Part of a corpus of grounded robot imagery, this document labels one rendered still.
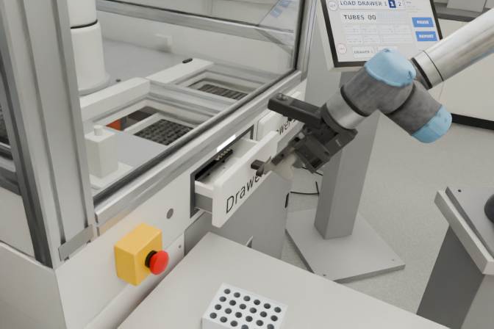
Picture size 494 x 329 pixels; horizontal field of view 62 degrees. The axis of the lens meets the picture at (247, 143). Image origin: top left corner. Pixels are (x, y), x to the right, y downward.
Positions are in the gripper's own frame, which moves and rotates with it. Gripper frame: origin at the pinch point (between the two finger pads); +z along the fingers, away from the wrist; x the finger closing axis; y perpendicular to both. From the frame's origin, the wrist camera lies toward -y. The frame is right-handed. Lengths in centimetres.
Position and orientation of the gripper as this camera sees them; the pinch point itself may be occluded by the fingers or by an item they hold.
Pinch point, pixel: (269, 164)
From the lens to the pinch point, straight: 90.6
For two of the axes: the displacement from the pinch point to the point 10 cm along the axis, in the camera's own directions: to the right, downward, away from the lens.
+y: 6.9, 7.2, -0.4
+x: 4.5, -3.9, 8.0
